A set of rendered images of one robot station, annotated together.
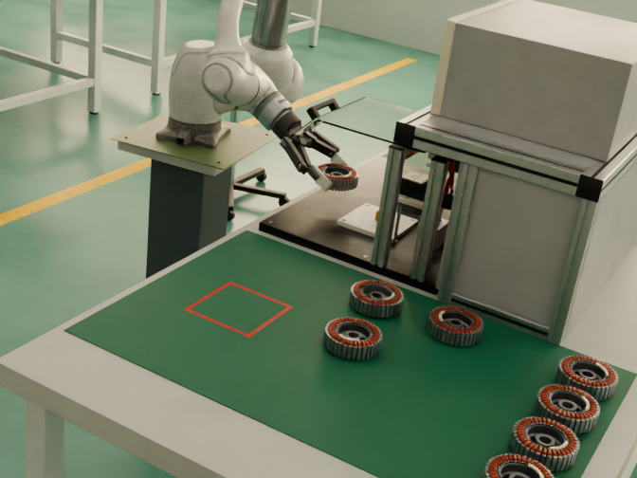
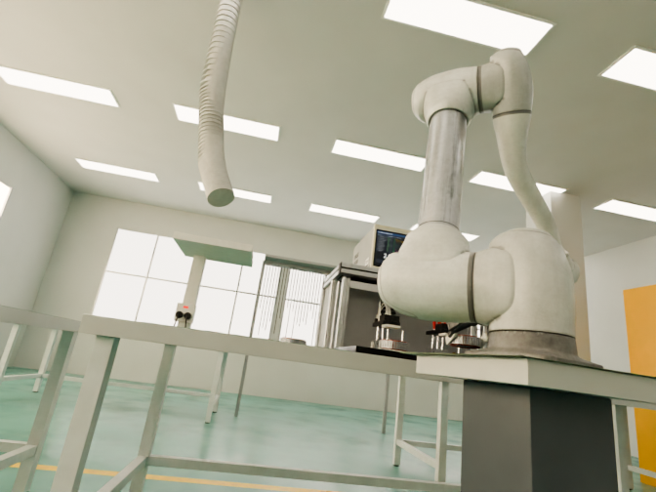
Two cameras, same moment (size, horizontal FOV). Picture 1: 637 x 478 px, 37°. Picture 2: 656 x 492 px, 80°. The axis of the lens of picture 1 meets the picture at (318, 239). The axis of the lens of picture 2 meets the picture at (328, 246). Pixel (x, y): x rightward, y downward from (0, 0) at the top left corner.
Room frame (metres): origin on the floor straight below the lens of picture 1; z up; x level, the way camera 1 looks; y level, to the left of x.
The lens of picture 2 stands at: (3.48, 0.79, 0.70)
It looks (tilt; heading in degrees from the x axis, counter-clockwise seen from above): 17 degrees up; 234
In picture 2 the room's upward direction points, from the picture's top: 8 degrees clockwise
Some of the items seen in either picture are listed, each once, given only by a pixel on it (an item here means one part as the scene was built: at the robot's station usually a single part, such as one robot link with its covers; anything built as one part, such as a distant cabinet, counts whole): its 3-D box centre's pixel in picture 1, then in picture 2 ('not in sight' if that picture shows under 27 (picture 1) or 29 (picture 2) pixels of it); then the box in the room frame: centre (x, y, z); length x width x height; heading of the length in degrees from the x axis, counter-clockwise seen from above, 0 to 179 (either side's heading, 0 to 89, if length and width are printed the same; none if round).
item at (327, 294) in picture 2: not in sight; (325, 318); (2.37, -0.70, 0.91); 0.28 x 0.03 x 0.32; 63
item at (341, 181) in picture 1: (336, 176); (465, 342); (2.26, -0.02, 0.84); 0.11 x 0.11 x 0.04
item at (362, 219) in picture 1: (378, 222); not in sight; (2.16, -0.14, 0.78); 0.15 x 0.15 x 0.01; 63
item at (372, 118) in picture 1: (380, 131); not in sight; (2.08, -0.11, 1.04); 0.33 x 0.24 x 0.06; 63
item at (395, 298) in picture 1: (376, 298); not in sight; (1.78, -0.14, 0.77); 0.11 x 0.11 x 0.04
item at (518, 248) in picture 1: (514, 252); not in sight; (1.79, -0.40, 0.91); 0.28 x 0.03 x 0.32; 63
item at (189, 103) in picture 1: (201, 80); (523, 281); (2.69, 0.40, 0.92); 0.18 x 0.16 x 0.22; 116
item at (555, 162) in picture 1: (546, 122); (399, 288); (2.12, -0.48, 1.09); 0.68 x 0.44 x 0.05; 153
